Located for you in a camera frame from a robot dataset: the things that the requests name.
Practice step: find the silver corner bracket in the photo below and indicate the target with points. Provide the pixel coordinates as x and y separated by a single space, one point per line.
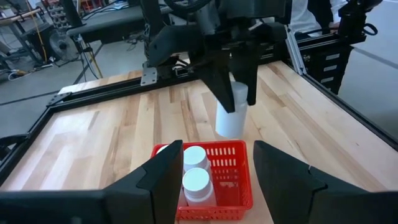
148 76

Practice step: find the silver aluminium extrusion bar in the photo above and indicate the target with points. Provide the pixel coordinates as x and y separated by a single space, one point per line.
295 53

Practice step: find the black labelled controller box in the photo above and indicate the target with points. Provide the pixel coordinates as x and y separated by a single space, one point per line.
311 67

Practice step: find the wooden top desk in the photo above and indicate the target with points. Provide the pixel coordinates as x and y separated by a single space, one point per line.
18 17

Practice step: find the white pill bottle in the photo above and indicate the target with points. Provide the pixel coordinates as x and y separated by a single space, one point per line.
195 157
231 124
196 183
162 149

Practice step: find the black floor fan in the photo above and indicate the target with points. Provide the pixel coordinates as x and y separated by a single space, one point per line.
63 45

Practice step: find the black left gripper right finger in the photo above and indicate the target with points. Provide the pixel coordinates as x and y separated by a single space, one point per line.
292 196

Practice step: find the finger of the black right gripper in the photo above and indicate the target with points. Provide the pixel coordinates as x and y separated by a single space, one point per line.
248 71
220 81

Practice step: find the dark grey workbench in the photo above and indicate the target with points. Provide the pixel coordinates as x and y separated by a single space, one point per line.
109 21

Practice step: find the black aluminium table frame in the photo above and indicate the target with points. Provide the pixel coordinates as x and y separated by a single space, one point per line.
124 88

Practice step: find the person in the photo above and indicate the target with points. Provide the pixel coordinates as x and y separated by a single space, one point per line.
301 15

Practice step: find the red plastic mesh basket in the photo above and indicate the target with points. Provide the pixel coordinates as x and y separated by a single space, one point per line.
230 193

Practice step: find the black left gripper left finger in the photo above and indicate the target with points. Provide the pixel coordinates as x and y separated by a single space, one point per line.
149 196

